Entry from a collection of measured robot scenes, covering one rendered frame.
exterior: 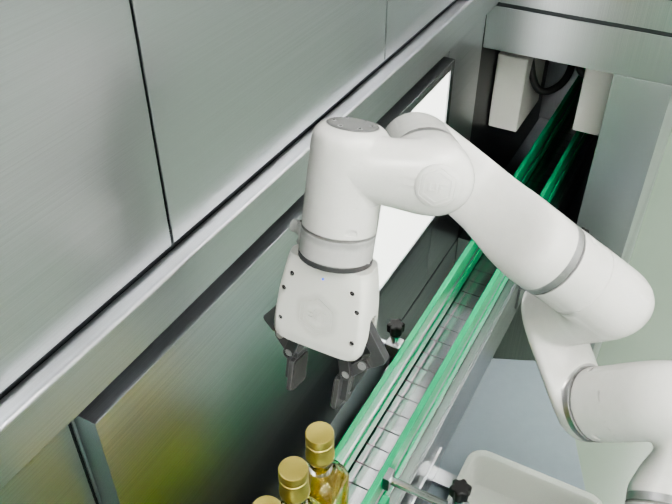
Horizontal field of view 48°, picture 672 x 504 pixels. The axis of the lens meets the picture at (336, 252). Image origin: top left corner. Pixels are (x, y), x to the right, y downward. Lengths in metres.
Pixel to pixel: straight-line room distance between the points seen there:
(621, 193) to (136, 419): 1.18
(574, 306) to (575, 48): 0.85
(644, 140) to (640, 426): 0.87
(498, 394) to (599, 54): 0.68
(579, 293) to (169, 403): 0.44
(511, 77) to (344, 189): 1.11
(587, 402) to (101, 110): 0.58
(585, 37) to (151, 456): 1.11
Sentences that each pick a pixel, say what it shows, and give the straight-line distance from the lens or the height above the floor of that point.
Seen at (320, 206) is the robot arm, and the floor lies 1.47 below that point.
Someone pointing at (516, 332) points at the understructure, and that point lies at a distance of 1.99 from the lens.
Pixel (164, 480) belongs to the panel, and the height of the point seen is 1.15.
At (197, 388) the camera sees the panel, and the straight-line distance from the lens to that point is 0.86.
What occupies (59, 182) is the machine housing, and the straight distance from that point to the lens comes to 0.64.
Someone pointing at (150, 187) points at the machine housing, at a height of 1.48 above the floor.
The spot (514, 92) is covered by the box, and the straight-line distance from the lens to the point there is 1.77.
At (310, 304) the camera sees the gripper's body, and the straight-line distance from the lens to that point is 0.75.
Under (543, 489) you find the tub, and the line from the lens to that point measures 1.31.
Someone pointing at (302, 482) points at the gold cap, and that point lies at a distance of 0.87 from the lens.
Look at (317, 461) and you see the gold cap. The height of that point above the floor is 1.13.
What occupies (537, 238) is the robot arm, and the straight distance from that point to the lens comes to 0.76.
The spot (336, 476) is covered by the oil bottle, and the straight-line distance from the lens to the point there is 0.95.
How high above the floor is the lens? 1.87
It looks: 39 degrees down
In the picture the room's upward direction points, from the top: straight up
